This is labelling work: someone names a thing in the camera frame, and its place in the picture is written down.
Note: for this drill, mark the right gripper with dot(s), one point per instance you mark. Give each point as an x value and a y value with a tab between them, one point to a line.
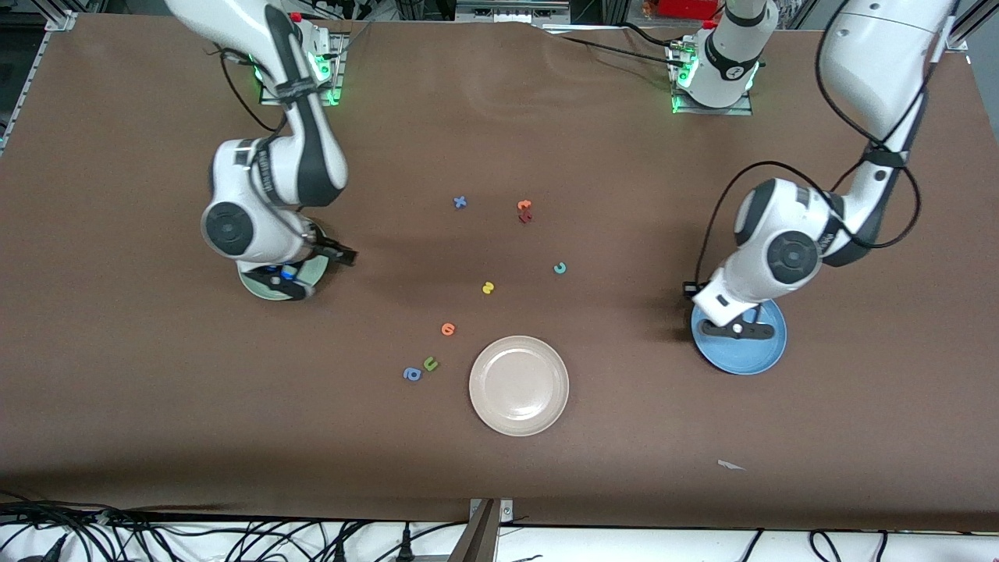
331	250

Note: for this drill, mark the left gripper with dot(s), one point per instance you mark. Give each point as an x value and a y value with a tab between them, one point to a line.
691	289

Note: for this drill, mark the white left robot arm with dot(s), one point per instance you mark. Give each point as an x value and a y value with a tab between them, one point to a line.
882	55

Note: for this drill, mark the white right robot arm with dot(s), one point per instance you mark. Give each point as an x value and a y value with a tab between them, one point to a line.
312	164

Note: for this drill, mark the green plate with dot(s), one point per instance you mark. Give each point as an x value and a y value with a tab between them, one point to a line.
318	272

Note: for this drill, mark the blue plate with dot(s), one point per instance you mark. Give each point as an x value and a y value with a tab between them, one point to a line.
741	357

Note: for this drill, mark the blue letter a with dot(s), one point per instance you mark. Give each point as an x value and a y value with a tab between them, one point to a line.
412	375

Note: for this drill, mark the white paper scrap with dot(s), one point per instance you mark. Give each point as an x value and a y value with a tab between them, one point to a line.
730	465

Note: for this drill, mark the beige plate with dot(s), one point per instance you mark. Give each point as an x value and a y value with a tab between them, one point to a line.
518	385

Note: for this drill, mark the brown table cover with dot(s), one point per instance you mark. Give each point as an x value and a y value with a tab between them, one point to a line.
499	125

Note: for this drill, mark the red box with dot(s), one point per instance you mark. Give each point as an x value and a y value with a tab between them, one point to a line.
687	8

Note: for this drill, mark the grey metal box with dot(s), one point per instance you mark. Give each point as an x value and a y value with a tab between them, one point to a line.
511	9

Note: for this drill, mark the black power plug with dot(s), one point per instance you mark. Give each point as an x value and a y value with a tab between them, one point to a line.
340	553
406	546

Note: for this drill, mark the aluminium corner profile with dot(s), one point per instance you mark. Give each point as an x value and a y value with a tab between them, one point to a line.
61	21
968	31

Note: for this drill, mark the metal bracket with beam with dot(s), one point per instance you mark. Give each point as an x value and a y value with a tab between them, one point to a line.
484	531

